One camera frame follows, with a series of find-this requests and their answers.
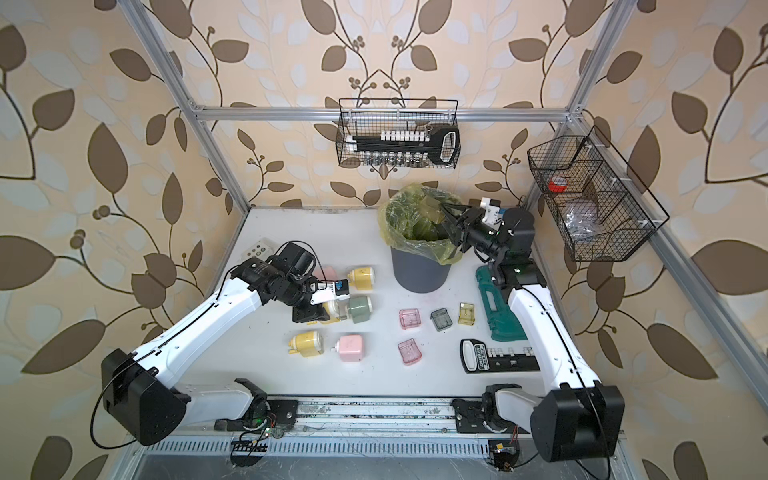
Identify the green plastic tool case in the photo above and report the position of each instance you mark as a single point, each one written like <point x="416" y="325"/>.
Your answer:
<point x="503" y="324"/>

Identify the wire basket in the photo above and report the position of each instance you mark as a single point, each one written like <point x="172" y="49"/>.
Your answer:
<point x="366" y="115"/>
<point x="629" y="213"/>

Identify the pink shavings tray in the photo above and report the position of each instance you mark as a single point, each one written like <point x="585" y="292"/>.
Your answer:
<point x="409" y="351"/>
<point x="409" y="318"/>

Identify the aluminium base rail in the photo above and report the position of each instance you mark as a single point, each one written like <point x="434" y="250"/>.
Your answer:
<point x="401" y="416"/>

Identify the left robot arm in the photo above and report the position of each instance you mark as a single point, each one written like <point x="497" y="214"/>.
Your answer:
<point x="143" y="390"/>

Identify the clear plastic bag in basket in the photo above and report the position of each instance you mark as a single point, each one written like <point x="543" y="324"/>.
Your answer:
<point x="581" y="219"/>

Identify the yellow shavings tray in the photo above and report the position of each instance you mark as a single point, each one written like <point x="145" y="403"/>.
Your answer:
<point x="466" y="314"/>

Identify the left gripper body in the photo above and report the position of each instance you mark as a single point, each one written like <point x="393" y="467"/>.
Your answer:
<point x="305" y="310"/>

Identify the socket set in basket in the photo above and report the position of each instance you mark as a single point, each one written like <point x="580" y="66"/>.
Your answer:
<point x="433" y="147"/>

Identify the right wire basket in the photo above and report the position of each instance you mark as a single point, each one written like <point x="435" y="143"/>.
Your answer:
<point x="629" y="213"/>

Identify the clear green-sharpener tray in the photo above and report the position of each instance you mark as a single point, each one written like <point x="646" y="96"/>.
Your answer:
<point x="441" y="319"/>

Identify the grey trash bin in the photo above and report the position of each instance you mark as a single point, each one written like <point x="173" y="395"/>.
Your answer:
<point x="418" y="274"/>

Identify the yellow-green bin liner bag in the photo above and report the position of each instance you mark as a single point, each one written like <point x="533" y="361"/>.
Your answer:
<point x="411" y="222"/>

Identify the back wire basket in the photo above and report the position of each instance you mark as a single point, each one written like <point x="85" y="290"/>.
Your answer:
<point x="366" y="115"/>

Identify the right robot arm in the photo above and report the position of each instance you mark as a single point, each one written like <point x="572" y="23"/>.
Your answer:
<point x="552" y="336"/>

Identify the yellow sharpener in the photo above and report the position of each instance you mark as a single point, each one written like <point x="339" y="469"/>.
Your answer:
<point x="307" y="344"/>
<point x="362" y="278"/>
<point x="334" y="311"/>

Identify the green pencil sharpener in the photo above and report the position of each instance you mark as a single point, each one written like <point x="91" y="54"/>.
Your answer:
<point x="359" y="308"/>

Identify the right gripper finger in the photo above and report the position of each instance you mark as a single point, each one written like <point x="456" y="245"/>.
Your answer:
<point x="453" y="211"/>
<point x="451" y="231"/>

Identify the white button box in bag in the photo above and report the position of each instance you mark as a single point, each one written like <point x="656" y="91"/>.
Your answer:
<point x="261" y="249"/>

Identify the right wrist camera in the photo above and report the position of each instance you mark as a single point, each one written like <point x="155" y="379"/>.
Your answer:
<point x="492" y="213"/>

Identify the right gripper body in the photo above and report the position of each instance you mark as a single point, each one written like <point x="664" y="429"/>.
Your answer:
<point x="477" y="234"/>

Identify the pink sharpener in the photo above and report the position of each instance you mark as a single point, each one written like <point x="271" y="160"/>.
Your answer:
<point x="326" y="273"/>
<point x="350" y="348"/>

